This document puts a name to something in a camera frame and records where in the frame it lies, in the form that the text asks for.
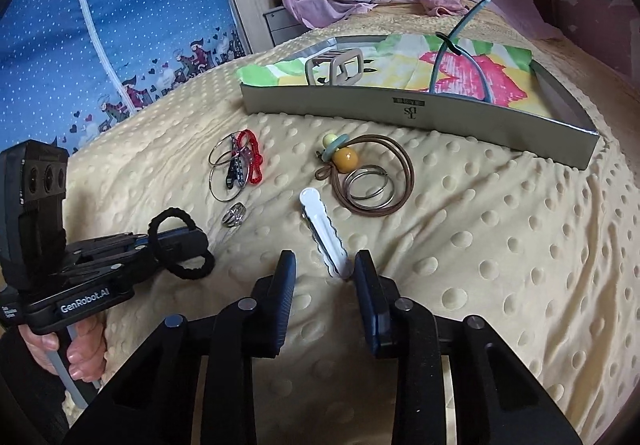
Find black scrunchie hair tie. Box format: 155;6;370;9
146;207;216;281

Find brown cord bead necklace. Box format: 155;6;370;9
314;132;417;219

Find beige hair claw clip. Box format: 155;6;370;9
305;49;364;87

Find teal watch with strap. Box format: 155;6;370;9
427;0;495;105

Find person's left hand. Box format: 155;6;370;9
18;313;106;382

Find white wavy hair clip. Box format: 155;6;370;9
298;187;352;280

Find silver bangle rings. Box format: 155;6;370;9
342;164;397;211

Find grey drawer cabinet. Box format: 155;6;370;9
264;6;308;46

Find blue printed wardrobe cover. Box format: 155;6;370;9
1;0;245;153

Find small silver ring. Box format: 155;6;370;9
220;201;248;230

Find black beaded bracelet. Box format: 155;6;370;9
224;134;250;191

